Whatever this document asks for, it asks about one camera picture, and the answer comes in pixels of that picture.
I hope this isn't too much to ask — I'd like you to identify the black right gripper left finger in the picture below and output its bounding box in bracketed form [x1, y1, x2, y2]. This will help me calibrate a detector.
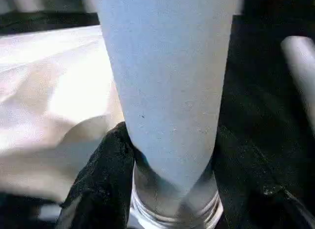
[59, 120, 135, 229]

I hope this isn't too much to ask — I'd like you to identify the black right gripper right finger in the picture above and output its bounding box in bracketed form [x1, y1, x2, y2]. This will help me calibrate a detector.
[212, 125, 315, 229]

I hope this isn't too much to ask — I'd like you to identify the white plastic table top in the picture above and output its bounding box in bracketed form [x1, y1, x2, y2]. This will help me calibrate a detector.
[0, 24, 128, 205]

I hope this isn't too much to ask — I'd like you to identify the white plastic table leg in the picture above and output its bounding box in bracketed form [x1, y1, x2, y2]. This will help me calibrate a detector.
[87, 0, 246, 229]
[280, 35, 315, 119]

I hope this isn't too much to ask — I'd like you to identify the white cabinet with glass doors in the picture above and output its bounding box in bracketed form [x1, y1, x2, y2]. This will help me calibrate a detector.
[0, 0, 99, 14]

